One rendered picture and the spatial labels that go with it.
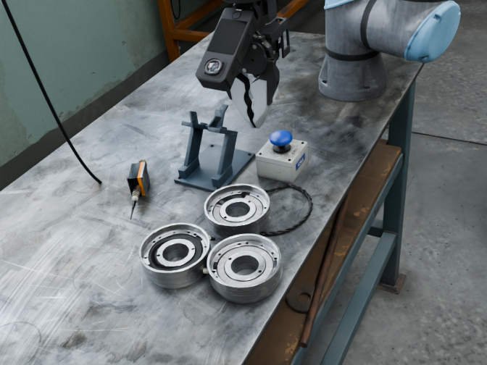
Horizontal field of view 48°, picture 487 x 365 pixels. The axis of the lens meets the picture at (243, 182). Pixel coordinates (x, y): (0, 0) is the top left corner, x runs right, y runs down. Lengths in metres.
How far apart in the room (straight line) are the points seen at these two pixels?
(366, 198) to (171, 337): 0.71
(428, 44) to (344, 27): 0.18
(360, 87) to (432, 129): 1.47
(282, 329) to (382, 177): 0.51
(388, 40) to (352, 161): 0.24
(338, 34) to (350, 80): 0.10
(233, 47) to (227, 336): 0.37
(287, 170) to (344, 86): 0.31
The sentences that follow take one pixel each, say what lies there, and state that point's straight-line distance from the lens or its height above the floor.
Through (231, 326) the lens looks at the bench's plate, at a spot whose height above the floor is 0.80.
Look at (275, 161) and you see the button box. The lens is 0.96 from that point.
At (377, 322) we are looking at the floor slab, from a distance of 1.78.
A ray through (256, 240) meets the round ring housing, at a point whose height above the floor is 0.83.
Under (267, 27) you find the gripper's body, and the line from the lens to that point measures 0.79.
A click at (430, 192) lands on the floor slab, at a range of 2.26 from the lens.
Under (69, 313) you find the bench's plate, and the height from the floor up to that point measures 0.80.
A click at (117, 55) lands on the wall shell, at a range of 3.06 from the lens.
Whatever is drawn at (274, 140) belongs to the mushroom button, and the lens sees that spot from 0.95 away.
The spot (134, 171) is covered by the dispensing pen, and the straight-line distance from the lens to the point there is 0.99.
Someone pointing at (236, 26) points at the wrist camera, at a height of 1.12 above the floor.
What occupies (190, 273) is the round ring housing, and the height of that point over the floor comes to 0.83.
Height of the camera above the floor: 1.39
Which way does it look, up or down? 37 degrees down
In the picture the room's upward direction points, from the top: 8 degrees counter-clockwise
